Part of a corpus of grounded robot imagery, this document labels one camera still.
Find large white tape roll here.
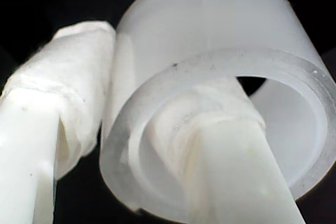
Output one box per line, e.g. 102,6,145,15
99,0,336,216

